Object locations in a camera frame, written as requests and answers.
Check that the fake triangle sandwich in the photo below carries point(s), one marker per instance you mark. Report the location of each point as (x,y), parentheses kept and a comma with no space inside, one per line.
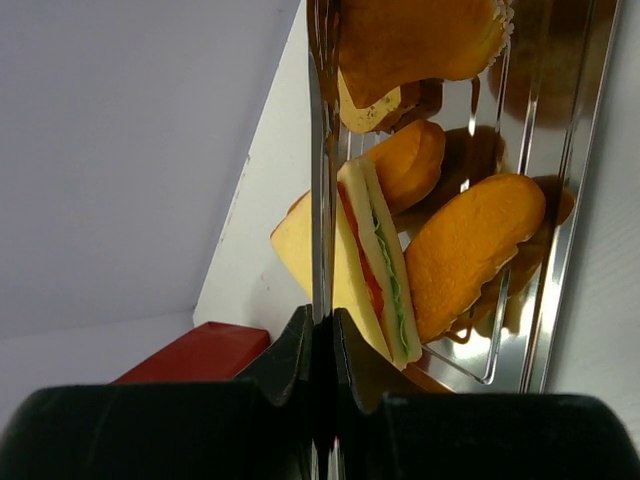
(370,277)

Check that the red brown paper bag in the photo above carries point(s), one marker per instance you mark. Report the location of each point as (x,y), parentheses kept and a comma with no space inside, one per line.
(210,352)

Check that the round sliced bread piece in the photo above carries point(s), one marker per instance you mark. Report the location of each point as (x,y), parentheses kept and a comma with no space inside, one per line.
(381,115)

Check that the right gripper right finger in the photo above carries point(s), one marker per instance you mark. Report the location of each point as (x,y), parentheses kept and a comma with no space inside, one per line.
(390,429)

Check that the long orange bread roll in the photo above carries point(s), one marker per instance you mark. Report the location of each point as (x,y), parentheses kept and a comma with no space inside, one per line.
(408,163)

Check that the round orange bun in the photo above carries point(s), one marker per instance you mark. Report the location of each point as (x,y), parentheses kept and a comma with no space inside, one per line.
(386,44)

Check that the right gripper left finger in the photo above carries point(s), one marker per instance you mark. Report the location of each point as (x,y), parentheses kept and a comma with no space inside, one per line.
(251,427)

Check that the metal tongs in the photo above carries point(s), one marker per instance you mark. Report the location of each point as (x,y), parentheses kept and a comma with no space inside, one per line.
(323,39)

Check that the steel tray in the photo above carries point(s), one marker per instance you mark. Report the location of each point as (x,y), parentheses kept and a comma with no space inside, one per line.
(466,124)

